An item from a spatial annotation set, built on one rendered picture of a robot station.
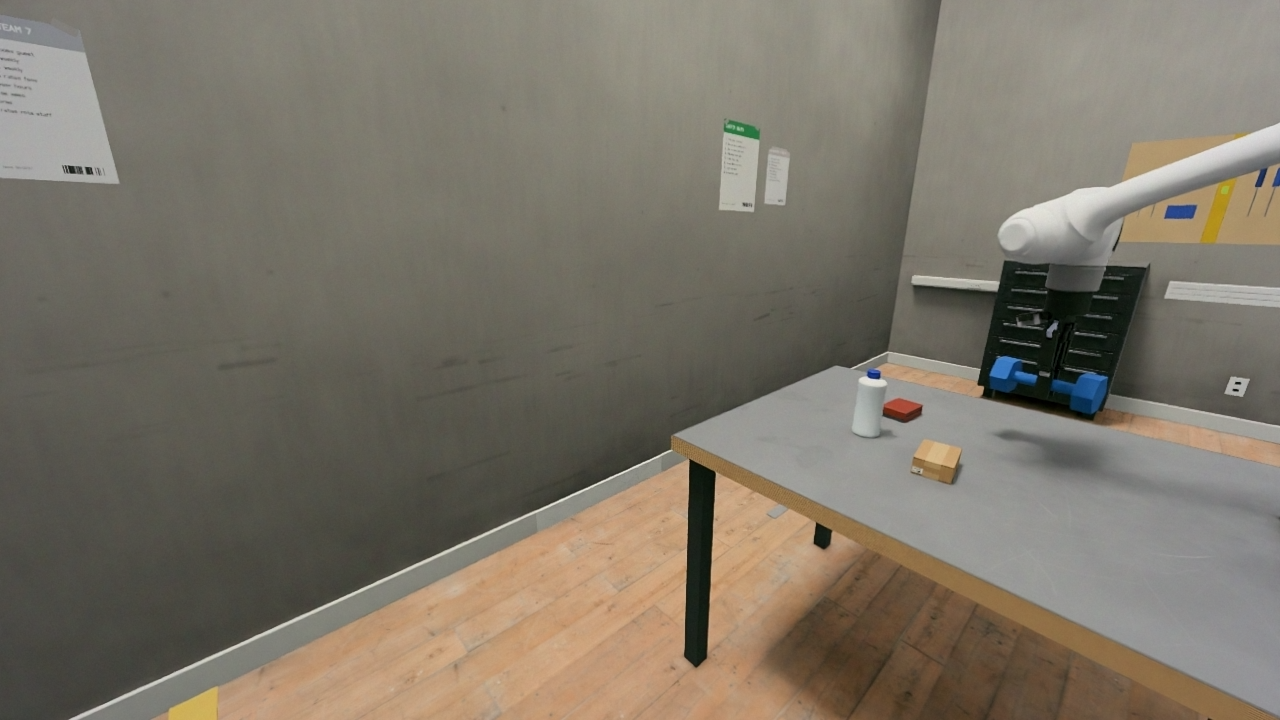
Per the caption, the blue dumbbell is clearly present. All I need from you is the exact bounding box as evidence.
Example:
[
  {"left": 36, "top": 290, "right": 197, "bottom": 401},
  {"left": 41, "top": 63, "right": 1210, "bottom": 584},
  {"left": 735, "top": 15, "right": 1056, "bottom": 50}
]
[{"left": 989, "top": 357, "right": 1108, "bottom": 414}]

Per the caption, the small brown cardboard box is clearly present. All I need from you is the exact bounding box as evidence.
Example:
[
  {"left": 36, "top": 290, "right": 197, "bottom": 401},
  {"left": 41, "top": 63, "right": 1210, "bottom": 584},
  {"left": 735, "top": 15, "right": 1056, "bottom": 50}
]
[{"left": 911, "top": 439, "right": 963, "bottom": 484}]

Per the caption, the red rectangular block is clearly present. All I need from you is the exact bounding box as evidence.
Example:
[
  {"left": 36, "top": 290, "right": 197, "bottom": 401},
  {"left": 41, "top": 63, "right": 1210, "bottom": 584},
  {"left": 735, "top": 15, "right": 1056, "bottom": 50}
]
[{"left": 882, "top": 398, "right": 923, "bottom": 423}]

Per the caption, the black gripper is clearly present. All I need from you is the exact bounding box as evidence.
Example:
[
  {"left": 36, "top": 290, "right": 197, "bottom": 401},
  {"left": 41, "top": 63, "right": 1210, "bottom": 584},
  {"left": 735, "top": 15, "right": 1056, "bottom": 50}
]
[{"left": 1032, "top": 290, "right": 1094, "bottom": 398}]

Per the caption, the white bottle with blue cap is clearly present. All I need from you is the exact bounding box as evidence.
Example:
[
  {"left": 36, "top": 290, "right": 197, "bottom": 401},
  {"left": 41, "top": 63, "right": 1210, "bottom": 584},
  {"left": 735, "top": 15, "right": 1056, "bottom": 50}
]
[{"left": 852, "top": 369, "right": 887, "bottom": 438}]

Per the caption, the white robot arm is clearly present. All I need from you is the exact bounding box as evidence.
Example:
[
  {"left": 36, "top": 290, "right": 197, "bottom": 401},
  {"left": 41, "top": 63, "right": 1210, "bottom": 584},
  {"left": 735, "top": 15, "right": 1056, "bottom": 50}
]
[{"left": 998, "top": 123, "right": 1280, "bottom": 293}]

